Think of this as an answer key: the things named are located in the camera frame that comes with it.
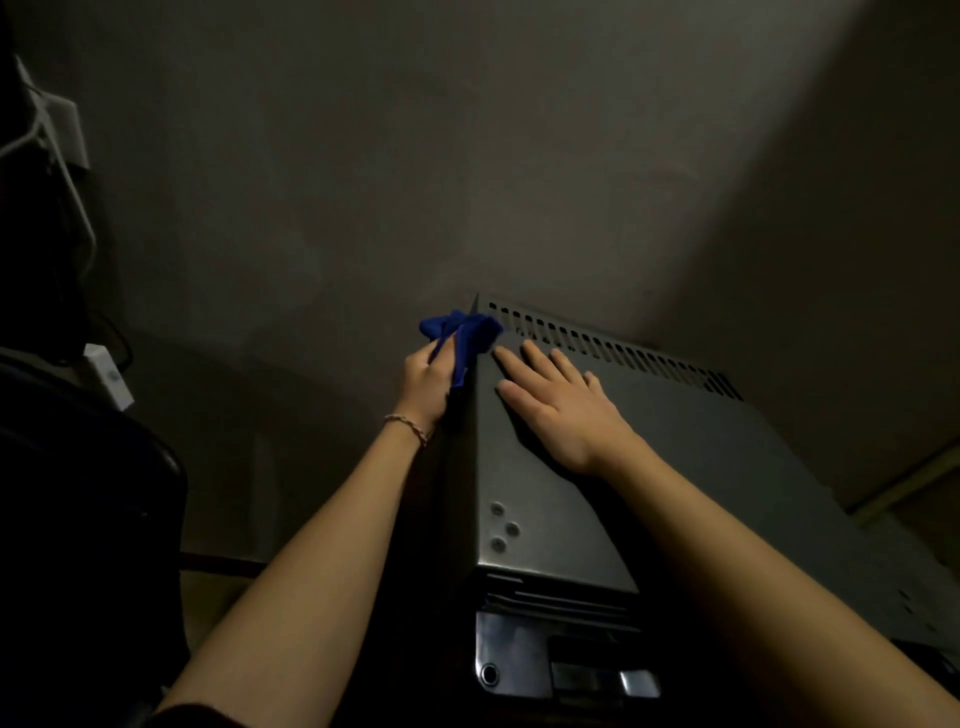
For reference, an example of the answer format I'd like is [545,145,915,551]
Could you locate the person's black left sleeve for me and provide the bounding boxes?
[146,701,253,728]

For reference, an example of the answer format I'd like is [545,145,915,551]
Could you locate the person's left hand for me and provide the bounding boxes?
[392,337,459,438]

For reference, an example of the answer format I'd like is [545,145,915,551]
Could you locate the white power adapter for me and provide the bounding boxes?
[82,343,136,412]

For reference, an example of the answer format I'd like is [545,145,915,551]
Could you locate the blue cloth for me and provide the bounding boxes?
[417,309,505,391]

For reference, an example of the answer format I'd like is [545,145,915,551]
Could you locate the black mini fridge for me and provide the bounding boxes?
[404,292,960,728]

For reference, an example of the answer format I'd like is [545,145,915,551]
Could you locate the person's right hand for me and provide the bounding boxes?
[491,338,648,479]

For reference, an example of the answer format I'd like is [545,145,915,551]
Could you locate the person's right forearm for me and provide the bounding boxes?
[599,442,960,728]

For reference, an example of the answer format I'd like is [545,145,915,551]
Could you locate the person's left forearm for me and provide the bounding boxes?
[157,423,427,721]

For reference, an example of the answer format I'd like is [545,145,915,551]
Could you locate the white socket with plug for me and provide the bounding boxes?
[33,89,91,172]

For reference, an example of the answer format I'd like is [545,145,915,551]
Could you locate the black office chair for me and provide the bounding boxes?
[0,348,190,728]

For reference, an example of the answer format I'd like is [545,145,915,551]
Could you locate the white power cable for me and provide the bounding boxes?
[0,59,99,256]

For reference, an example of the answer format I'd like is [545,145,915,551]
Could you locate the green wall pipe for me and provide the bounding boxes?
[851,442,960,526]

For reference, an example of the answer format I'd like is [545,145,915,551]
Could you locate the braided wrist bracelet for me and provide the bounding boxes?
[383,412,430,450]

